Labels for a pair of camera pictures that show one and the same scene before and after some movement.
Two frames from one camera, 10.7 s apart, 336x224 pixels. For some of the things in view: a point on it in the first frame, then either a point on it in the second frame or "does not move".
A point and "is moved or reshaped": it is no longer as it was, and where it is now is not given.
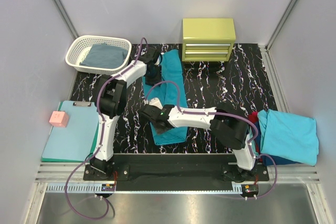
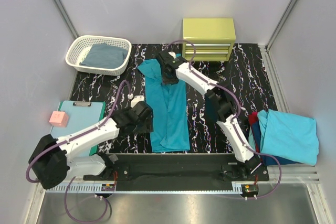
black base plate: x=176 y=172 does not move
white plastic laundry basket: x=98 y=54 does not move
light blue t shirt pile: x=290 y=137 does not move
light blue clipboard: x=79 y=139 does not move
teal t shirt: x=170 y=93 is moved or reshaped
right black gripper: x=159 y=130 to x=168 y=82
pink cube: x=59 y=119 does not move
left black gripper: x=153 y=74 to x=148 y=123
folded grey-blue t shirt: x=103 y=56 does not move
